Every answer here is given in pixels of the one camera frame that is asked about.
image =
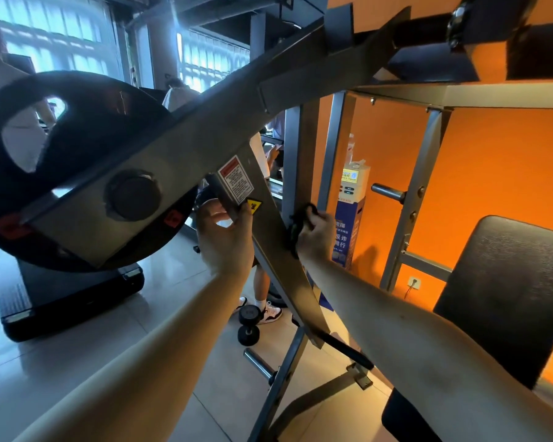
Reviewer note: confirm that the grey steel gym machine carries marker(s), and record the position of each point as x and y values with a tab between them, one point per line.
212	133

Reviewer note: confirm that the chrome weight storage peg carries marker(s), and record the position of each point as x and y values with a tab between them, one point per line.
258	363

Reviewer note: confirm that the person's left hand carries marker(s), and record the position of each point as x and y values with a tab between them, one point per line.
226	242

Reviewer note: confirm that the large bright window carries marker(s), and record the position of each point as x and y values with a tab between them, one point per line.
46	32
212	55

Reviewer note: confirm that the person's right hand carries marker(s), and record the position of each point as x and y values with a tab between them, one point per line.
315	239

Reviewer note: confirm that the green cleaning cloth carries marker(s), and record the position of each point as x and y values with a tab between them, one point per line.
300	216

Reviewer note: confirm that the person's left forearm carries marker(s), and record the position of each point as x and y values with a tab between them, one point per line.
138	373

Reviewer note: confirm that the white wall outlet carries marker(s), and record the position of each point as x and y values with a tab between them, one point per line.
414	282

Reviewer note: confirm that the person's right forearm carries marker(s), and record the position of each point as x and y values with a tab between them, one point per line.
442	363

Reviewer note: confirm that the dark blue stand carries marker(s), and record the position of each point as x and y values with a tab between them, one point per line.
347	233

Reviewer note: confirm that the large black dumbbell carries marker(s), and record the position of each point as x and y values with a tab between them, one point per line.
249	324

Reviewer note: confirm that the black treadmill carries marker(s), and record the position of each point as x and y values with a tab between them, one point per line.
64	294

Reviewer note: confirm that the black rubber weight plate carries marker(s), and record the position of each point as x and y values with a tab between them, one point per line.
83	115

